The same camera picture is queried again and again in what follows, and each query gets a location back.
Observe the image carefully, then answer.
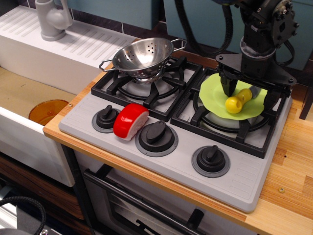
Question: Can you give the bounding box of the black left stove knob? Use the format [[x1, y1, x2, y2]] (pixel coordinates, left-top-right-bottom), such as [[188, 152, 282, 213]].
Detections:
[[92, 105, 120, 133]]

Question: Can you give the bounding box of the black stove knob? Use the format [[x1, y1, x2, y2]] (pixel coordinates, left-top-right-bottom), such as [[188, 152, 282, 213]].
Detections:
[[191, 145, 230, 178], [135, 120, 179, 157], [92, 105, 120, 133]]

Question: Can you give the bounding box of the orange plastic cup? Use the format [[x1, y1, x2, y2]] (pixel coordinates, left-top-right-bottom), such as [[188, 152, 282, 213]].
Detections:
[[28, 99, 68, 126]]

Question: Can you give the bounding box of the black right stove knob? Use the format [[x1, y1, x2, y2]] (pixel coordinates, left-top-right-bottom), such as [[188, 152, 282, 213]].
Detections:
[[191, 145, 230, 178]]

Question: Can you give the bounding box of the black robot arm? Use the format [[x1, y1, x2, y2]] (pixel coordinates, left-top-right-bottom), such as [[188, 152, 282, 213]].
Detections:
[[216, 0, 299, 110]]

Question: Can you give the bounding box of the black left burner grate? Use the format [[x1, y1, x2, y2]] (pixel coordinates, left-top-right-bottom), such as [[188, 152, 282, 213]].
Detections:
[[91, 56, 203, 121]]

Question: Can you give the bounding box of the yellow handled toy knife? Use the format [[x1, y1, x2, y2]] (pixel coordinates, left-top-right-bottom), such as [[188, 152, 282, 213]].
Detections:
[[225, 86, 261, 114]]

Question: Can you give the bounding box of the steel colander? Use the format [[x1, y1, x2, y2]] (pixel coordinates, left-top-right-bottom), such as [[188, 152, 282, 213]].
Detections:
[[99, 37, 187, 84]]

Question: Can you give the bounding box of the black burner grate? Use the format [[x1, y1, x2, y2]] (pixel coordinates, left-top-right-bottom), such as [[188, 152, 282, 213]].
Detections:
[[171, 68, 292, 159], [91, 56, 203, 121]]

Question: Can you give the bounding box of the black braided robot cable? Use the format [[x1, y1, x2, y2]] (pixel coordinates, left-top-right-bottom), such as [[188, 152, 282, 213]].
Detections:
[[174, 0, 245, 56]]

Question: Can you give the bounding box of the grey toy stove top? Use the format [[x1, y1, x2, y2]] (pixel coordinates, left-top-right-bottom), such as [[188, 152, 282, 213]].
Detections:
[[58, 56, 293, 213]]

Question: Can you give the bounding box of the black right burner grate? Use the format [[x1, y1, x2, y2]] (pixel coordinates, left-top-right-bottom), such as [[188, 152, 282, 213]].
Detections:
[[171, 68, 292, 159]]

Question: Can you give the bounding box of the black middle stove knob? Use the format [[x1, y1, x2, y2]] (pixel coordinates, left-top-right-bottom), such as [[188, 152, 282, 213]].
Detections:
[[135, 120, 179, 157]]

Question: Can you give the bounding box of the black braided foreground cable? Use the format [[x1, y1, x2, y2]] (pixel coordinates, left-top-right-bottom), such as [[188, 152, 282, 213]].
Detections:
[[0, 195, 47, 232]]

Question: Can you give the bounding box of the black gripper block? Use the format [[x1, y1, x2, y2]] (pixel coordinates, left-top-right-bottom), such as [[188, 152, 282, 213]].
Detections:
[[216, 54, 296, 109]]

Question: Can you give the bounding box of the grey toy faucet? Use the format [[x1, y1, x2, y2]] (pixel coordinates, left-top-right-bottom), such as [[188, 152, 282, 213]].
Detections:
[[35, 0, 73, 42]]

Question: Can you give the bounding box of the toy oven door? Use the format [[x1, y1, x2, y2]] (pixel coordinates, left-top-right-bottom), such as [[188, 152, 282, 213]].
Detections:
[[83, 164, 204, 235]]

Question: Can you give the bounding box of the light green plate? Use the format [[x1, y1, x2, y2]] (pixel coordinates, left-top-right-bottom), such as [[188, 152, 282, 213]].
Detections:
[[199, 73, 267, 120]]

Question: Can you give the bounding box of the red white cheese wedge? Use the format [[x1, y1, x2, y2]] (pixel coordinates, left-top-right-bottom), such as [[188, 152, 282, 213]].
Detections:
[[113, 103, 149, 141]]

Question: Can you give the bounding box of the white toy sink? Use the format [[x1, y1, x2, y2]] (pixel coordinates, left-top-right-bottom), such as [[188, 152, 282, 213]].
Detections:
[[0, 6, 134, 187]]

